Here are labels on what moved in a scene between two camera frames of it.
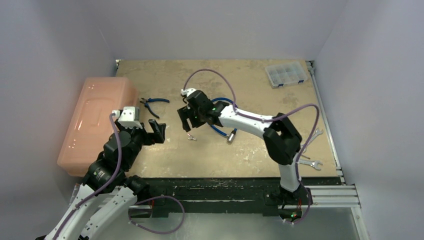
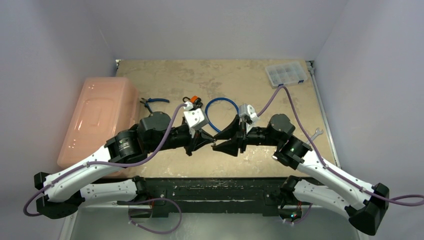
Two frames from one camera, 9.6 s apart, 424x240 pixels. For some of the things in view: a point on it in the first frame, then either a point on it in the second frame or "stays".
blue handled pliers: (145, 101) stays
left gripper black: (151, 137) to (200, 139)
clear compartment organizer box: (287, 73) stays
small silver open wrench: (318, 132) stays
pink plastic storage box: (90, 117) stays
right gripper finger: (183, 113) to (230, 147)
